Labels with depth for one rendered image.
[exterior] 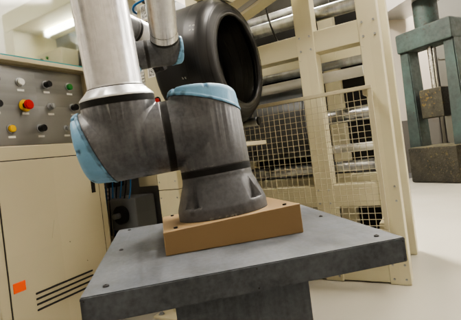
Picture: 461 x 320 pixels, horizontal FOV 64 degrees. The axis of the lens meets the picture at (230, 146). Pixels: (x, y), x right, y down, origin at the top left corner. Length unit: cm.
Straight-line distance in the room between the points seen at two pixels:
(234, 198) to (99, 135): 28
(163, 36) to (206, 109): 49
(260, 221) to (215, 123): 21
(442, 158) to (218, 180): 498
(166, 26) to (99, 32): 42
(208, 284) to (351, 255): 23
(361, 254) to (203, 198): 30
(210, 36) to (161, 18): 45
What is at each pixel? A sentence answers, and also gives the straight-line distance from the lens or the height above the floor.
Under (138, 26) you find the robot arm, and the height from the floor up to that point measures 122.
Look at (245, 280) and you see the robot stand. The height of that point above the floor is 58.
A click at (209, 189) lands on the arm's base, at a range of 72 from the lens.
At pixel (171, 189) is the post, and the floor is 62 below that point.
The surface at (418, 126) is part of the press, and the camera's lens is 592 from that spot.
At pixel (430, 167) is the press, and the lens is 570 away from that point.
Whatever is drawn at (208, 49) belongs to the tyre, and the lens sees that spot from 153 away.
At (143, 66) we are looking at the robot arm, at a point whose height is 108.
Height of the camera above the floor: 77
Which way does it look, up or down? 1 degrees up
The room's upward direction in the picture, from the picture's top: 7 degrees counter-clockwise
